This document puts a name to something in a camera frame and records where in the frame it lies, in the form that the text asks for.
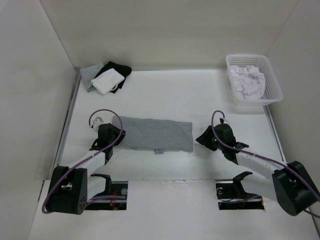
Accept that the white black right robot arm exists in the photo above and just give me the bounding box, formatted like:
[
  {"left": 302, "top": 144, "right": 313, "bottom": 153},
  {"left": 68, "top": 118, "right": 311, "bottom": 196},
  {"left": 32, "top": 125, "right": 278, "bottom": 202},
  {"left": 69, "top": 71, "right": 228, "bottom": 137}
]
[{"left": 196, "top": 122, "right": 320, "bottom": 216}]

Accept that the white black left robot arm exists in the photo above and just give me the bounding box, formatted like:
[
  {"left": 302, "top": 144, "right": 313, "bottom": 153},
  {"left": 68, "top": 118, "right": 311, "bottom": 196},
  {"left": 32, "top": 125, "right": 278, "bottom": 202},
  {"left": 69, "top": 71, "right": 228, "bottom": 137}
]
[{"left": 42, "top": 123, "right": 126, "bottom": 215}]

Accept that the folded white tank top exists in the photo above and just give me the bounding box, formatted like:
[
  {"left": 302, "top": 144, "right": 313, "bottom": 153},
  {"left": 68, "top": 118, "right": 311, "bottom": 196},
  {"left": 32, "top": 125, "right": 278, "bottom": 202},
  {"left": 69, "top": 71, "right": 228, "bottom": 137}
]
[{"left": 91, "top": 68, "right": 125, "bottom": 95}]

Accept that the crumpled white tank tops pile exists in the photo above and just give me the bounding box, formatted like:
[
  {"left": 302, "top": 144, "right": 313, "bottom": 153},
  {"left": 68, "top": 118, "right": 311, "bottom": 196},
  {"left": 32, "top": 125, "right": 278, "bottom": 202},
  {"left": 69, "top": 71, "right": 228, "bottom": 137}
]
[{"left": 230, "top": 65, "right": 266, "bottom": 100}]

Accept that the folded light grey tank top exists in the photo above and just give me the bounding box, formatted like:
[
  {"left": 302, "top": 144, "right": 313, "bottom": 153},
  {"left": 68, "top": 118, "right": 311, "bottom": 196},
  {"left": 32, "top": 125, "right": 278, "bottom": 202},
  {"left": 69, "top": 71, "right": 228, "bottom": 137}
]
[{"left": 80, "top": 63, "right": 104, "bottom": 92}]

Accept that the folded black tank top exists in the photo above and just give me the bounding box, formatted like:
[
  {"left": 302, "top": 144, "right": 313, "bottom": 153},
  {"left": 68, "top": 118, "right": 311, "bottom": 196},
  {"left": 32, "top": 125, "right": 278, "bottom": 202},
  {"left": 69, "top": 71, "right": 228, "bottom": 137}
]
[{"left": 95, "top": 61, "right": 132, "bottom": 94}]

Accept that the white perforated plastic basket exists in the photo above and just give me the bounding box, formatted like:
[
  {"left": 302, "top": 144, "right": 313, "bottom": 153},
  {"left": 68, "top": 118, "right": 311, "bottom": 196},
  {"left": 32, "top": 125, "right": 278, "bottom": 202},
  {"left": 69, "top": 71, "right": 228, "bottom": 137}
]
[{"left": 225, "top": 54, "right": 283, "bottom": 107}]

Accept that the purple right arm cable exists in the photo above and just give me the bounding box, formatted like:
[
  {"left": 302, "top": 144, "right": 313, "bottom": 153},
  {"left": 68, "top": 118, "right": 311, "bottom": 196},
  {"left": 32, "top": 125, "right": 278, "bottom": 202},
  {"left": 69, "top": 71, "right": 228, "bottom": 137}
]
[{"left": 211, "top": 109, "right": 320, "bottom": 217}]

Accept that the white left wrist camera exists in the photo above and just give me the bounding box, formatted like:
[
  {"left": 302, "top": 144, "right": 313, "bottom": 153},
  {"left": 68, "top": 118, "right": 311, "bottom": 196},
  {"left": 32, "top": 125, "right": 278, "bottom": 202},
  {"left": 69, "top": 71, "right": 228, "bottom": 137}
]
[{"left": 91, "top": 116, "right": 104, "bottom": 133}]

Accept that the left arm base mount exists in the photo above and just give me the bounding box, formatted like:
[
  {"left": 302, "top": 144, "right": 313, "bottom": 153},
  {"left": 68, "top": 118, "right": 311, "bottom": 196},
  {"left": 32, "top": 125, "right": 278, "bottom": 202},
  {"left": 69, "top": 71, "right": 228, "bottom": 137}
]
[{"left": 85, "top": 173, "right": 129, "bottom": 211}]

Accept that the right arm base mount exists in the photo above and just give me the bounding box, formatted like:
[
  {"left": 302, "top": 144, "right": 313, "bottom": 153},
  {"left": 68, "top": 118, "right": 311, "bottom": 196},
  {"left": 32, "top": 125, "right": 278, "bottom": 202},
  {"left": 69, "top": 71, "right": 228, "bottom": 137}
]
[{"left": 215, "top": 171, "right": 265, "bottom": 211}]

